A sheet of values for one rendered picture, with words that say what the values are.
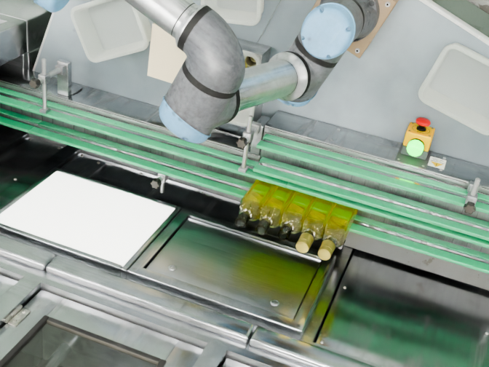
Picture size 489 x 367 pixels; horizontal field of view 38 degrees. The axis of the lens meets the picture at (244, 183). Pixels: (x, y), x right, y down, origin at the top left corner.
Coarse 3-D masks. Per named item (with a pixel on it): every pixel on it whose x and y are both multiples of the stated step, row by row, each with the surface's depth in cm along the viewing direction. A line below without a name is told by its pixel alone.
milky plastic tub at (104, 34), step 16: (96, 0) 206; (112, 0) 212; (80, 16) 213; (96, 16) 216; (112, 16) 214; (128, 16) 212; (144, 16) 208; (80, 32) 213; (96, 32) 219; (112, 32) 217; (128, 32) 215; (144, 32) 205; (96, 48) 218; (112, 48) 219; (128, 48) 212; (144, 48) 207
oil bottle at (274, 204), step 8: (272, 192) 193; (280, 192) 194; (288, 192) 194; (272, 200) 190; (280, 200) 190; (288, 200) 192; (264, 208) 186; (272, 208) 186; (280, 208) 187; (272, 216) 185; (280, 216) 187; (272, 224) 186
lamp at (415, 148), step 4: (412, 140) 190; (416, 140) 189; (420, 140) 189; (408, 144) 189; (412, 144) 188; (416, 144) 188; (420, 144) 188; (408, 148) 189; (412, 148) 188; (416, 148) 188; (420, 148) 188; (408, 152) 190; (412, 152) 189; (416, 152) 189; (420, 152) 189; (416, 156) 190
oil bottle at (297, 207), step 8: (296, 192) 194; (296, 200) 191; (304, 200) 191; (312, 200) 192; (288, 208) 187; (296, 208) 187; (304, 208) 188; (288, 216) 184; (296, 216) 184; (304, 216) 187; (280, 224) 186; (296, 224) 184; (296, 232) 185
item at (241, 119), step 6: (246, 54) 195; (252, 54) 194; (258, 60) 194; (252, 108) 202; (240, 114) 209; (246, 114) 209; (252, 114) 202; (234, 120) 206; (240, 120) 206; (246, 120) 206; (246, 126) 205
